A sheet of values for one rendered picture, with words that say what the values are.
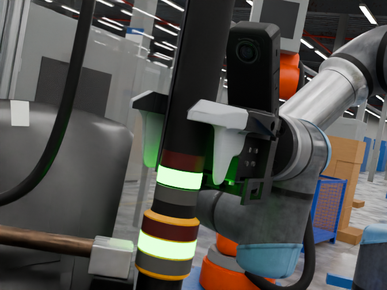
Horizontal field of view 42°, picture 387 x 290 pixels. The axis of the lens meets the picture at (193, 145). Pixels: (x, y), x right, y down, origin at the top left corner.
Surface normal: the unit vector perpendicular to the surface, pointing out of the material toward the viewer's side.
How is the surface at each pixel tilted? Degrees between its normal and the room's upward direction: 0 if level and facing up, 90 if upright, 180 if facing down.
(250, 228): 89
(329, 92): 64
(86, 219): 45
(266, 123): 90
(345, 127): 90
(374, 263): 93
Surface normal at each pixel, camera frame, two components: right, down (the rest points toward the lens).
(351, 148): -0.51, -0.05
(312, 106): 0.13, -0.43
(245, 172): 0.86, 0.19
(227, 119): 0.73, 0.18
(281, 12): -0.04, 0.04
